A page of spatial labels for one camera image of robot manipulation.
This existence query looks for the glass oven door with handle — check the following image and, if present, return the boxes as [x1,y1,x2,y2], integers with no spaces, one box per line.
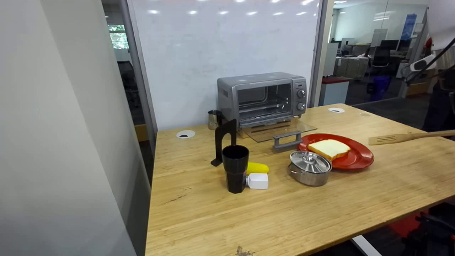
[242,119,318,153]

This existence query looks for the slice of bread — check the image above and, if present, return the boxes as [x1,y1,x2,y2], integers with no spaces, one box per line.
[306,138,352,162]

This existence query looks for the wooden spatula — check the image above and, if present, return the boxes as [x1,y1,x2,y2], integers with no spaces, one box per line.
[366,128,455,146]

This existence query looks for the silver toaster oven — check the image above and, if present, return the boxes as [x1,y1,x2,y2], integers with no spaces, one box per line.
[215,71,308,128]

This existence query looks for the red round plate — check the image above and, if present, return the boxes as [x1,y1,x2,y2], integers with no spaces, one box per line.
[296,132,375,173]

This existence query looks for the black metal stand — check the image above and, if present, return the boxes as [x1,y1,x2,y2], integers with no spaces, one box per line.
[210,109,238,168]

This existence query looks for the small metal cup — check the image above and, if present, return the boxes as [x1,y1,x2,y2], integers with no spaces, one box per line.
[205,109,221,131]

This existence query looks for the black plastic cup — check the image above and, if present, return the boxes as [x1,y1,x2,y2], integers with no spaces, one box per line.
[221,143,250,195]

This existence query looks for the yellow small block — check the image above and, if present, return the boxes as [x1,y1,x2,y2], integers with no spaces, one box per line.
[245,161,269,175]

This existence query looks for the white small block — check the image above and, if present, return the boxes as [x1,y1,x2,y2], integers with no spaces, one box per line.
[244,172,269,192]

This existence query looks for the steel pot lid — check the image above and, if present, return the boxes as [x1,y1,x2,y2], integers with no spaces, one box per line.
[288,148,333,175]

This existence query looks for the white cabinet with red top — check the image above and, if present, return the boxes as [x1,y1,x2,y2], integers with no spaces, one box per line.
[319,75,353,107]

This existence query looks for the red chair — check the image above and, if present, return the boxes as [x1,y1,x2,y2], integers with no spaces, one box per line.
[385,207,430,240]

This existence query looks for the blue wall poster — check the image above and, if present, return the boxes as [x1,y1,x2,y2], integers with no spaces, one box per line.
[400,13,419,43]

